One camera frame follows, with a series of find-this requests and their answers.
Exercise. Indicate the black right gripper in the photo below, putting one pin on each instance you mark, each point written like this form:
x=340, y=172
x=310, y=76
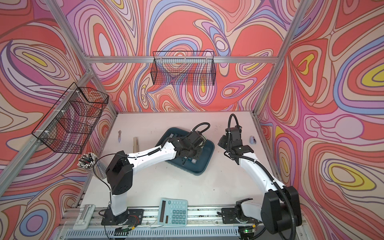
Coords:
x=221, y=143

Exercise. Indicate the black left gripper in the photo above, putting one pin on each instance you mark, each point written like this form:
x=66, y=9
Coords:
x=200, y=152

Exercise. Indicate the teal plastic storage box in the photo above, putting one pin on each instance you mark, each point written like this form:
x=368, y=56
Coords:
x=186, y=164

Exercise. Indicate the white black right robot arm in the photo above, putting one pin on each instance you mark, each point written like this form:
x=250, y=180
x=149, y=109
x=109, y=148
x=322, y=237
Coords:
x=280, y=211

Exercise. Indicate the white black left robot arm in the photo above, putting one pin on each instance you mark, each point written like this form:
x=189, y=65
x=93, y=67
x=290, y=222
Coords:
x=123, y=167

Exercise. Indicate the beige pruning pliers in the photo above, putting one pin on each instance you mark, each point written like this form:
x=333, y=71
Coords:
x=135, y=144

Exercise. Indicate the mint green calculator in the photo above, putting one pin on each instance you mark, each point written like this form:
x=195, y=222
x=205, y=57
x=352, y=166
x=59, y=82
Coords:
x=173, y=212

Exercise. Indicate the small purple clip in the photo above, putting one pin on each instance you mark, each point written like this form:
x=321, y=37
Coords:
x=119, y=136

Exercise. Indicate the bundle of pens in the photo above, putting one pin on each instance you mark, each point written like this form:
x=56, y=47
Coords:
x=87, y=161

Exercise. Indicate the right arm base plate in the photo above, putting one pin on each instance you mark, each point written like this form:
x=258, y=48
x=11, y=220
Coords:
x=232, y=216

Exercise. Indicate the back black wire basket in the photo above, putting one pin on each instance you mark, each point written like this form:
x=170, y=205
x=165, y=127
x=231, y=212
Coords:
x=189, y=68

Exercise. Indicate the black wire basket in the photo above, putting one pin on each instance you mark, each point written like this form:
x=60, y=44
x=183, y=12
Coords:
x=189, y=68
x=73, y=121

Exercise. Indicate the white vented cable duct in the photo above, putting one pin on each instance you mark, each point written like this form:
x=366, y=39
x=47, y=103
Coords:
x=152, y=233

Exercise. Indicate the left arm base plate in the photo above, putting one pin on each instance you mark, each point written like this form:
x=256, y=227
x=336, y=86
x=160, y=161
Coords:
x=131, y=217

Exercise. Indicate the left black wire basket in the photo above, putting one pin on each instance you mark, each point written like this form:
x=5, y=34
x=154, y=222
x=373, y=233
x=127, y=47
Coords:
x=73, y=121

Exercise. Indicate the white plastic bracket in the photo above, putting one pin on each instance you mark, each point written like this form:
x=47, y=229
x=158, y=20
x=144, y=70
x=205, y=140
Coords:
x=84, y=218

